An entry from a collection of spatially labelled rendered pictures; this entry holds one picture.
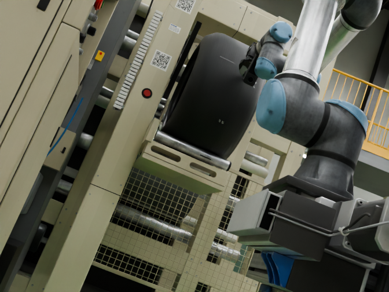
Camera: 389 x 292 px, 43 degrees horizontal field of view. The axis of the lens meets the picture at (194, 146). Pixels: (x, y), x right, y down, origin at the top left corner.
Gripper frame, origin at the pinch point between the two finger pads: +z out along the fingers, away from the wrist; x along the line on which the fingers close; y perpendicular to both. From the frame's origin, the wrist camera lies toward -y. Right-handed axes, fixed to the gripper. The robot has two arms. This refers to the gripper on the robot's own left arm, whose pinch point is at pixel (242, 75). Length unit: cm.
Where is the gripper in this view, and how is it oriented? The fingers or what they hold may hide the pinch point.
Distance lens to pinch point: 197.9
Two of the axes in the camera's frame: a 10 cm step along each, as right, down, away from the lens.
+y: 3.3, -8.8, 3.4
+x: -9.0, -4.0, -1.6
